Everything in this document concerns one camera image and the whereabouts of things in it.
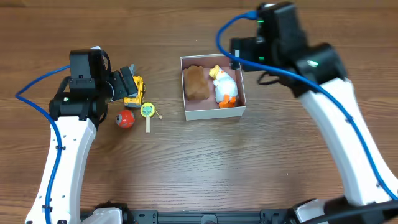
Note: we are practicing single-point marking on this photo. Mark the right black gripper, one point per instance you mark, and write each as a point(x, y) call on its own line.
point(237, 54)

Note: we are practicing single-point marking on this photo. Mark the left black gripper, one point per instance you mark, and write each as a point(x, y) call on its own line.
point(126, 84)

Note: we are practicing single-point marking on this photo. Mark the yellow toy excavator truck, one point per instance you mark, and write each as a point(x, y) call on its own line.
point(135, 87)

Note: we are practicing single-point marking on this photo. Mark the yellow wooden rattle drum toy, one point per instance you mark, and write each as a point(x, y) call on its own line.
point(147, 110)

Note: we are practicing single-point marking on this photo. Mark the red ball with eye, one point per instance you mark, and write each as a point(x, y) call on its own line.
point(125, 119)

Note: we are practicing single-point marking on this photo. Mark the white plush duck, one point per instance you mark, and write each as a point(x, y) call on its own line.
point(226, 89)

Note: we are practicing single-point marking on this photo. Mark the brown plush toy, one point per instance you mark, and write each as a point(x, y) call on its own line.
point(195, 83)

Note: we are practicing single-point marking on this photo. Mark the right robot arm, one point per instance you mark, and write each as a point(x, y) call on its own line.
point(316, 76)

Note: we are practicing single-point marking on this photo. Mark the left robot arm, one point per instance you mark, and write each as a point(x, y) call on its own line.
point(79, 106)

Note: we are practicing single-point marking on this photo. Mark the white cardboard box pink inside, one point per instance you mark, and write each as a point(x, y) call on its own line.
point(208, 108)

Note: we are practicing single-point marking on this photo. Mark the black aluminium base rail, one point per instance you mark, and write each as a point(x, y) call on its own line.
point(267, 216)

